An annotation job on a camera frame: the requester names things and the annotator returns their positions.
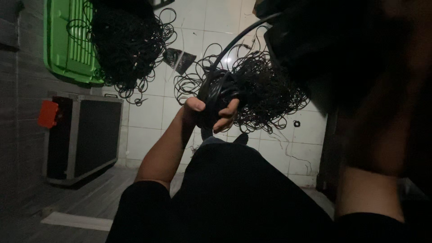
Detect coil of thick black cable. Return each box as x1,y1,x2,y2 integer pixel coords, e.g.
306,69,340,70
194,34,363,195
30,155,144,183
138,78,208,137
196,13,282,130

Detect person's black trousers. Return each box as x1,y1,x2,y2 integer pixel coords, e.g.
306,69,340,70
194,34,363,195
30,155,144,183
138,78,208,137
105,143,338,243

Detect black plastic foil scrap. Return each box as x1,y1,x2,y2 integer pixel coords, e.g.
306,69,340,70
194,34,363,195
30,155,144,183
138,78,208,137
163,47,197,76

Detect large black bag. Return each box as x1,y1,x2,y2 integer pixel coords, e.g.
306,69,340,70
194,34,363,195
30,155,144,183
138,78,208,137
253,0,432,117

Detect heap of thin black wires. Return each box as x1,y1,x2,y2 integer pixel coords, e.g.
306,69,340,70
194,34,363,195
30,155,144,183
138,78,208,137
173,26,310,135
66,0,178,106

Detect white plastic strip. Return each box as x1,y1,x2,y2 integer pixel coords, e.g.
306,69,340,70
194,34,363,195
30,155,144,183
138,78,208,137
168,18,186,82

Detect black flight case silver edges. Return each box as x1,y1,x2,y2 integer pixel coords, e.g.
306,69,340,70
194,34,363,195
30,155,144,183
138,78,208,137
43,92,124,185

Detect person's left hand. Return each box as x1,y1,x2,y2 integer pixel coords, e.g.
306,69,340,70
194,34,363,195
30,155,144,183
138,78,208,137
182,97,240,134

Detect green plastic crate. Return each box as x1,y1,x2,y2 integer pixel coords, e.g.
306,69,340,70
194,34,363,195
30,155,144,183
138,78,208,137
43,0,104,85

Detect orange plastic block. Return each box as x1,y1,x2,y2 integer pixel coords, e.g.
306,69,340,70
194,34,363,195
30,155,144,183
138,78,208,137
37,100,59,129

